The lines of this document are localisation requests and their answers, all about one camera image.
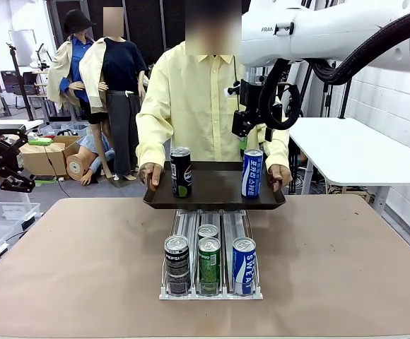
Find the person left hand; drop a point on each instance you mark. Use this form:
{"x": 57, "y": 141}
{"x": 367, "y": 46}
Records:
{"x": 280, "y": 172}

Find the lying mannequin light blue shirt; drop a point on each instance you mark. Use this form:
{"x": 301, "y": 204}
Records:
{"x": 75, "y": 166}

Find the mannequin navy top cream jacket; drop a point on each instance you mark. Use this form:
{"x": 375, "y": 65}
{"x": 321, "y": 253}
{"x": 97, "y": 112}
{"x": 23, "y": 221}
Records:
{"x": 120, "y": 67}

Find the person left forearm yellow sleeve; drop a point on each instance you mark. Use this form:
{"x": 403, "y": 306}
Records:
{"x": 279, "y": 152}

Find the white can dispenser rack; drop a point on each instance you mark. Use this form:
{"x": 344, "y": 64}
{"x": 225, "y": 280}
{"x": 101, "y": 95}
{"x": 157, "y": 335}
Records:
{"x": 187, "y": 226}

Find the blue Pocari Sweat can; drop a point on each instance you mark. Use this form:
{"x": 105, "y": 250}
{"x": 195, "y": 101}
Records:
{"x": 252, "y": 176}
{"x": 244, "y": 268}

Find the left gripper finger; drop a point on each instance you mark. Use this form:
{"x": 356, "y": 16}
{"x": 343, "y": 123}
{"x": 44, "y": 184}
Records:
{"x": 7, "y": 131}
{"x": 17, "y": 184}

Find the black bucket hat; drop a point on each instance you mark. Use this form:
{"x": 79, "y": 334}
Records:
{"x": 76, "y": 21}

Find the black tripod stand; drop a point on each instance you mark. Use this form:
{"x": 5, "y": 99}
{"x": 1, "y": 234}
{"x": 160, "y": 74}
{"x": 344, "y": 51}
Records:
{"x": 12, "y": 49}

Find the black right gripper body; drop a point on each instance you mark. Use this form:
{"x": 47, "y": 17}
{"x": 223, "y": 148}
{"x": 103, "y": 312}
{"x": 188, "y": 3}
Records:
{"x": 252, "y": 99}

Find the black Pepsi can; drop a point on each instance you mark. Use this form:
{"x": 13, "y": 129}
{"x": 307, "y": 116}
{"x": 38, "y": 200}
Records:
{"x": 176, "y": 265}
{"x": 181, "y": 173}

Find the white side table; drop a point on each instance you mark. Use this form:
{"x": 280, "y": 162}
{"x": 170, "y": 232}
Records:
{"x": 350, "y": 152}

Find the black pole stand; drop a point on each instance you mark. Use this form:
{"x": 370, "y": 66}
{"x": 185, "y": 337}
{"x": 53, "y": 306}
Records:
{"x": 343, "y": 109}

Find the person right hand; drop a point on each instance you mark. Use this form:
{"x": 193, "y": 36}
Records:
{"x": 154, "y": 171}

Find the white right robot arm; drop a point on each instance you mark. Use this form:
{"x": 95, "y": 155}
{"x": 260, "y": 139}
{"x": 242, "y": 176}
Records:
{"x": 314, "y": 31}

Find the green Chilsung cider can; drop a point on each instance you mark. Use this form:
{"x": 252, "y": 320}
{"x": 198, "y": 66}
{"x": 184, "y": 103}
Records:
{"x": 209, "y": 268}
{"x": 208, "y": 231}

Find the grey board screen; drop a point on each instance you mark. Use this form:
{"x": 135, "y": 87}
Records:
{"x": 23, "y": 46}

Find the clear bin blue lid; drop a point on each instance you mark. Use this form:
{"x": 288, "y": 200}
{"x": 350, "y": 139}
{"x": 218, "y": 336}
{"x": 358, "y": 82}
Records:
{"x": 74, "y": 129}

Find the mannequin beige coat blue shirt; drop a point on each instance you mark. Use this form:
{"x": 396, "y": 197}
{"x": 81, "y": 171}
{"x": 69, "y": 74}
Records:
{"x": 74, "y": 63}

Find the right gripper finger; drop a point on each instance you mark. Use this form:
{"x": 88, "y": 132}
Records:
{"x": 241, "y": 123}
{"x": 269, "y": 134}

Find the person in yellow shirt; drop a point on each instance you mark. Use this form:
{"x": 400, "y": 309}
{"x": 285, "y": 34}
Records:
{"x": 198, "y": 106}

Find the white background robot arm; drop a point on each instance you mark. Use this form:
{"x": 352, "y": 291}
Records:
{"x": 35, "y": 61}

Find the black mannequin base plate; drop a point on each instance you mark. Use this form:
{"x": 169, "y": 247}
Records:
{"x": 145, "y": 169}

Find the black monitor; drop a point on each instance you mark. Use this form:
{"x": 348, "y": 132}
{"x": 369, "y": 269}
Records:
{"x": 10, "y": 81}

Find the brown cardboard box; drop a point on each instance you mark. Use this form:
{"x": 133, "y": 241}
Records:
{"x": 37, "y": 159}

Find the person right forearm yellow sleeve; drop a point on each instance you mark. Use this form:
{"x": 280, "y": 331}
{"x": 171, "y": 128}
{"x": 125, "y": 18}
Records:
{"x": 148, "y": 148}

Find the dark brown serving tray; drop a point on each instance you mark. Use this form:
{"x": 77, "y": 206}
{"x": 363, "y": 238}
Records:
{"x": 215, "y": 187}

